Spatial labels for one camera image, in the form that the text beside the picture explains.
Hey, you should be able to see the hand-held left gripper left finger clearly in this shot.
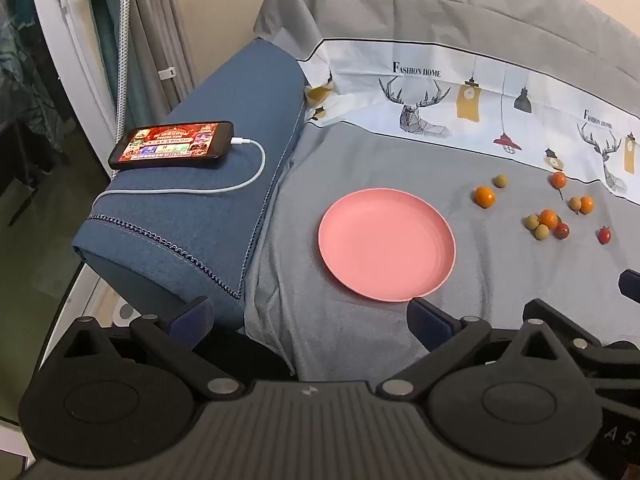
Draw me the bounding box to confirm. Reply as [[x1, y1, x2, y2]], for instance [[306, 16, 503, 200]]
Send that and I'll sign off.
[[50, 296, 246, 402]]

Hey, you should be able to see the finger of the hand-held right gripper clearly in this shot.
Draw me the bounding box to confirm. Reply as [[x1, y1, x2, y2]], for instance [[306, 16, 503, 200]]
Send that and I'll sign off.
[[522, 298, 640, 367], [618, 269, 640, 306]]

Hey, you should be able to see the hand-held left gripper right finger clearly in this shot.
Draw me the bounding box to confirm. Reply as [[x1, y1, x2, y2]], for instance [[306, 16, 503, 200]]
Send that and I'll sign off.
[[376, 297, 571, 402]]

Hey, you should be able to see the pink plate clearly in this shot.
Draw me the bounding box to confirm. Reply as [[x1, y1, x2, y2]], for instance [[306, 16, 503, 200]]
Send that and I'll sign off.
[[318, 188, 457, 303]]

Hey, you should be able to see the blue sofa armrest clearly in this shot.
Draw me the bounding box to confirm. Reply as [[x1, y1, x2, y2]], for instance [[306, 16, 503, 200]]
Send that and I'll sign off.
[[71, 37, 308, 336]]

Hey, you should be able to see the grey printed bedsheet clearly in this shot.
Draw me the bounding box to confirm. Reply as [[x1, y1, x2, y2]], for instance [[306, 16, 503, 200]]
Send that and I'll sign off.
[[242, 0, 640, 381]]

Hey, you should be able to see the black smartphone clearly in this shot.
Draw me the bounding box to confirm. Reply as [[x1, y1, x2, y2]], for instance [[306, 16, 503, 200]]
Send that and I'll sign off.
[[108, 120, 235, 171]]

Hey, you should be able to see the grey curtain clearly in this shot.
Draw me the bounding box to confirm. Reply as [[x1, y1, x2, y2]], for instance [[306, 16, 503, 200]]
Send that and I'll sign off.
[[125, 0, 201, 111]]

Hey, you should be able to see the white charging cable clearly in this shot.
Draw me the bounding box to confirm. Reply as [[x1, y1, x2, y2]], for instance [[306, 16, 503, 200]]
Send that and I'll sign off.
[[92, 136, 266, 211]]

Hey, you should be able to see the black white braided cord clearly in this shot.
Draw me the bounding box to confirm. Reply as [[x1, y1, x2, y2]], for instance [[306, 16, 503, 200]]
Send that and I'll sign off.
[[114, 0, 135, 146]]

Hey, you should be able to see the white window frame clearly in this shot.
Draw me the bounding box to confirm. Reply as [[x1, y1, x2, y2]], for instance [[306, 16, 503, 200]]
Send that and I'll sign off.
[[27, 0, 123, 181]]

